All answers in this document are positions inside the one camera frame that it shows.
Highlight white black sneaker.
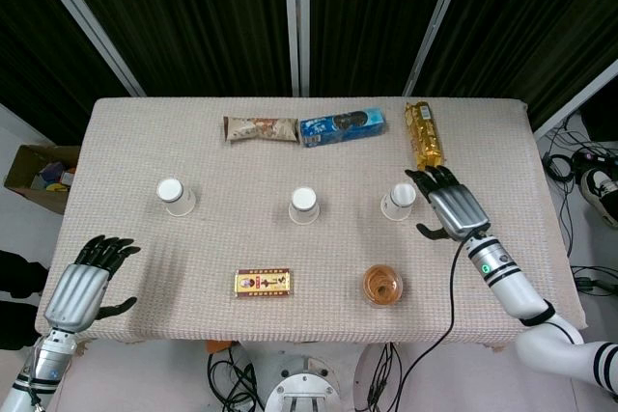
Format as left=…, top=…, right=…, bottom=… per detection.
left=578, top=168, right=618, bottom=229

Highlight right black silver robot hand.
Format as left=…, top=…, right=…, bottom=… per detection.
left=404, top=164, right=492, bottom=243

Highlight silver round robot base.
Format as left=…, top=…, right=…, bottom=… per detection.
left=264, top=356, right=339, bottom=412

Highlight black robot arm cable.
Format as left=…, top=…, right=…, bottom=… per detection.
left=366, top=237, right=472, bottom=412

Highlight gold foil cookie package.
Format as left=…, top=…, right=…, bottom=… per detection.
left=404, top=100, right=445, bottom=172

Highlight clear rubber band tub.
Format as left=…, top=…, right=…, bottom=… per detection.
left=362, top=262, right=405, bottom=308

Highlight yellow red flat box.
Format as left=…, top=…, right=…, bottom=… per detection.
left=234, top=266, right=295, bottom=298

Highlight brown cardboard box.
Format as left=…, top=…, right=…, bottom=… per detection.
left=3, top=144, right=81, bottom=215

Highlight blue cookie box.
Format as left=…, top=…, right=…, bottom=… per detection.
left=298, top=106, right=389, bottom=149

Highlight black floor cable tangle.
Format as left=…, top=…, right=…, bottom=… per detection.
left=543, top=112, right=618, bottom=292

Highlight brown snack bag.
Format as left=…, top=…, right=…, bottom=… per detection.
left=222, top=115, right=299, bottom=145

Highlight beige woven tablecloth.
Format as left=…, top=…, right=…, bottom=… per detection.
left=34, top=96, right=588, bottom=350

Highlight black cable bundle under table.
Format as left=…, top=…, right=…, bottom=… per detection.
left=207, top=346, right=265, bottom=412

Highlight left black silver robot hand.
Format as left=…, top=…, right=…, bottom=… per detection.
left=42, top=234, right=142, bottom=336

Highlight white partition post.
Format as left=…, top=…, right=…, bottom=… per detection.
left=403, top=0, right=474, bottom=97
left=23, top=0, right=146, bottom=97
left=282, top=0, right=313, bottom=97
left=533, top=59, right=618, bottom=138

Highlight white paper cup blue stripe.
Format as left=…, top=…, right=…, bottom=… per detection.
left=154, top=178, right=198, bottom=218
left=379, top=182, right=417, bottom=223
left=288, top=186, right=322, bottom=226

